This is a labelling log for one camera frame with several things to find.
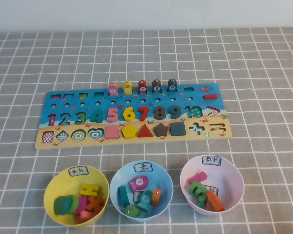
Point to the red wooden minus piece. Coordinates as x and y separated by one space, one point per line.
210 96

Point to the red wooden triangle piece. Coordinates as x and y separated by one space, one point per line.
145 132

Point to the brown wooden star piece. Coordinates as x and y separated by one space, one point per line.
161 130

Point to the yellow wooden pentagon piece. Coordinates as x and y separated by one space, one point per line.
129 132

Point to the dark grey square piece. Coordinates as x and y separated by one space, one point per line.
178 128

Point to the pink wooden trapezoid piece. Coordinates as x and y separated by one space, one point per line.
111 133

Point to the wooden number puzzle board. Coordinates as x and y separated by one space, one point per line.
92 101

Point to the light blue plastic bowl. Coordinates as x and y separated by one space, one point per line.
161 175

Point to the yellow wooden equals piece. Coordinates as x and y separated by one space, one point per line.
90 190

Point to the pink plastic bowl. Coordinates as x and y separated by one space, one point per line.
229 180

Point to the magenta wooden rectangle piece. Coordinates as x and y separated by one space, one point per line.
82 203

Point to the orange wooden number piece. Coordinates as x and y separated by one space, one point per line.
215 201

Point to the yellow plastic bowl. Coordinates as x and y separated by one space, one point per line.
61 185

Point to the light green round piece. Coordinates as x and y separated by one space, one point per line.
74 203

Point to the salmon wooden angle piece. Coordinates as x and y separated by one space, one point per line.
85 217

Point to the green wooden heart piece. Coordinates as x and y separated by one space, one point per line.
62 206

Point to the red wooden number seven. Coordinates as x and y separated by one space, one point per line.
144 113

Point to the brown wooden number eight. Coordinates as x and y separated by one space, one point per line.
159 113

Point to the yellow wooden number six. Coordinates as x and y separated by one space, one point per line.
126 115

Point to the red wooden fish seven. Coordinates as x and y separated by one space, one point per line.
142 87

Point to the dark grey number nine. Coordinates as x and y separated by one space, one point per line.
178 112

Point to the brown wooden fish eight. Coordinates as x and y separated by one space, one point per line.
157 86

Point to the pink wooden number five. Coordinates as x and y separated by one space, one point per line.
113 119

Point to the yellow wooden fish six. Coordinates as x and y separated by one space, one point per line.
128 88

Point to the dark grey fish nine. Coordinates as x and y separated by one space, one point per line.
172 85

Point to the pink wooden fish five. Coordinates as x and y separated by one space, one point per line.
113 89

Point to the teal wooden number four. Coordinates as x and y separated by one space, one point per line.
98 117

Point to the white handwritten paper label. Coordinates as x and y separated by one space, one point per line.
212 160
137 196
213 190
78 171
143 167

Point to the grey checked tablecloth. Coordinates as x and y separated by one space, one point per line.
146 61

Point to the magenta wooden fish one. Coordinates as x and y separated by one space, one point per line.
139 182

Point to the magenta wooden number one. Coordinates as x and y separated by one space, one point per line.
199 177

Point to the orange wooden fish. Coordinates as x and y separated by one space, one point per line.
156 197

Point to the teal wooden fish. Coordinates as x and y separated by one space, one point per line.
122 196

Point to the teal wooden fish two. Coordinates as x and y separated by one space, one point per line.
145 200

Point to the green wooden number three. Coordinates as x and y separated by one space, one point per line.
197 191

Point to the green wooden fish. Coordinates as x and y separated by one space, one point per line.
132 211

